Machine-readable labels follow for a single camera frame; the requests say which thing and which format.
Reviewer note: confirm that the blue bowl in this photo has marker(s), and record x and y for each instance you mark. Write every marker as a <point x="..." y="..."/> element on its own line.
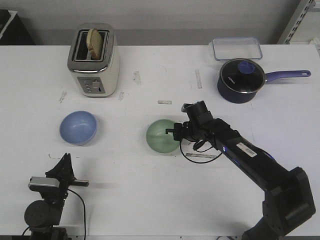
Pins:
<point x="78" y="128"/>

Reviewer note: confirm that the glass lid with blue knob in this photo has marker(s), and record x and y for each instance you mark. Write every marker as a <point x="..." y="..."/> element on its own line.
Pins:
<point x="242" y="75"/>

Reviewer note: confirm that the slice of toasted bread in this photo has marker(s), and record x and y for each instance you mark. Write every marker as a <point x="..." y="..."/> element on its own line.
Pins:
<point x="94" y="43"/>

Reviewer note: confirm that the cream and chrome toaster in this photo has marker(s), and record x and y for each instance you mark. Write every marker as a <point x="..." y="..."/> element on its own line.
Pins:
<point x="95" y="78"/>

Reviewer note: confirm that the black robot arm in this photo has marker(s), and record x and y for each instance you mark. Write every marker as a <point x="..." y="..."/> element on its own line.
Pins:
<point x="288" y="200"/>
<point x="43" y="216"/>

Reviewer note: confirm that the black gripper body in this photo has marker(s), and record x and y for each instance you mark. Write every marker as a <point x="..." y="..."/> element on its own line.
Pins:
<point x="191" y="132"/>
<point x="66" y="178"/>

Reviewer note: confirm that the dark blue saucepan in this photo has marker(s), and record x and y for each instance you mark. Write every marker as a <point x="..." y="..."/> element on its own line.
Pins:
<point x="240" y="98"/>

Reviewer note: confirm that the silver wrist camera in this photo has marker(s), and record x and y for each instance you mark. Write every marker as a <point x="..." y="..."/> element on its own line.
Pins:
<point x="43" y="182"/>
<point x="189" y="108"/>

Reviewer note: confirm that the green bowl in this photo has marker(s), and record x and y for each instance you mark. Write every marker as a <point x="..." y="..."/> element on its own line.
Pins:
<point x="157" y="138"/>

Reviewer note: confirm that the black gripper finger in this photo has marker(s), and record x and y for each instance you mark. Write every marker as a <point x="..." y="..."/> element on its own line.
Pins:
<point x="177" y="134"/>
<point x="175" y="126"/>
<point x="60" y="165"/>
<point x="69" y="166"/>

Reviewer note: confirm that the clear plastic food container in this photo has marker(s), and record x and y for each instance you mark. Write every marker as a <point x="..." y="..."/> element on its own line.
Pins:
<point x="227" y="48"/>

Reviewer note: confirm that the white metal shelf rail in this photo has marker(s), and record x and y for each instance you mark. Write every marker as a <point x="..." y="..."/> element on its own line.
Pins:
<point x="304" y="25"/>

